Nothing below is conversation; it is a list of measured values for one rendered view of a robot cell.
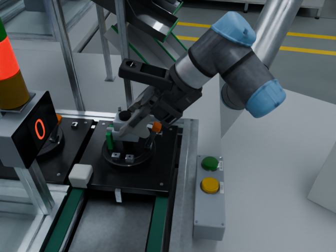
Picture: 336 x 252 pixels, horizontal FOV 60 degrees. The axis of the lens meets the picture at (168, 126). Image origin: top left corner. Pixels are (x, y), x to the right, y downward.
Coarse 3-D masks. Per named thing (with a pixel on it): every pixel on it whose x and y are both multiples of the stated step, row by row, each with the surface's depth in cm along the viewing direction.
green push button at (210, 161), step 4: (208, 156) 76; (204, 160) 75; (208, 160) 75; (212, 160) 75; (216, 160) 75; (204, 164) 74; (208, 164) 74; (212, 164) 74; (216, 164) 74; (208, 168) 73; (212, 168) 73
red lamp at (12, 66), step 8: (8, 40) 40; (0, 48) 38; (8, 48) 40; (0, 56) 39; (8, 56) 40; (0, 64) 39; (8, 64) 40; (16, 64) 42; (0, 72) 40; (8, 72) 41; (16, 72) 42
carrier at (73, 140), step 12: (72, 120) 87; (84, 120) 87; (60, 132) 80; (72, 132) 83; (84, 132) 83; (48, 144) 77; (60, 144) 78; (72, 144) 79; (84, 144) 82; (36, 156) 74; (48, 156) 76; (60, 156) 76; (72, 156) 76; (48, 168) 73; (60, 168) 73; (48, 180) 70; (60, 180) 70
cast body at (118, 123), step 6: (120, 114) 69; (126, 114) 69; (114, 120) 69; (120, 120) 69; (126, 120) 69; (114, 126) 70; (120, 126) 69; (114, 132) 71; (114, 138) 72; (120, 138) 72; (126, 138) 72; (132, 138) 72; (138, 138) 73
